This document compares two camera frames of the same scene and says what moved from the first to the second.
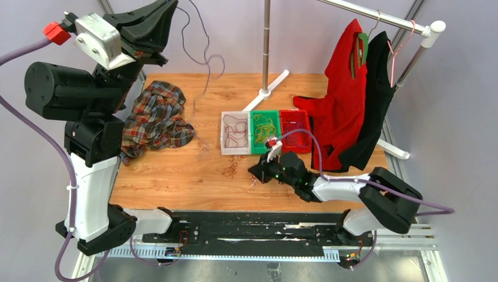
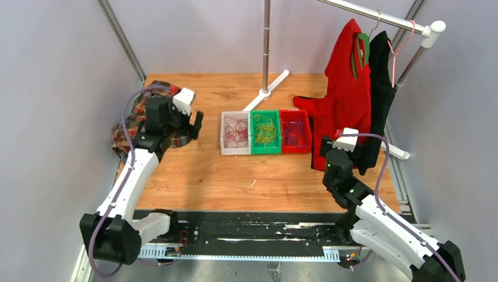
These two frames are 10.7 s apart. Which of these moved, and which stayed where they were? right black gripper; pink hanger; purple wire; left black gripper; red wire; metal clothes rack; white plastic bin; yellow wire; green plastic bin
Moved: purple wire; left black gripper; right black gripper
Stayed: pink hanger; green plastic bin; metal clothes rack; red wire; white plastic bin; yellow wire
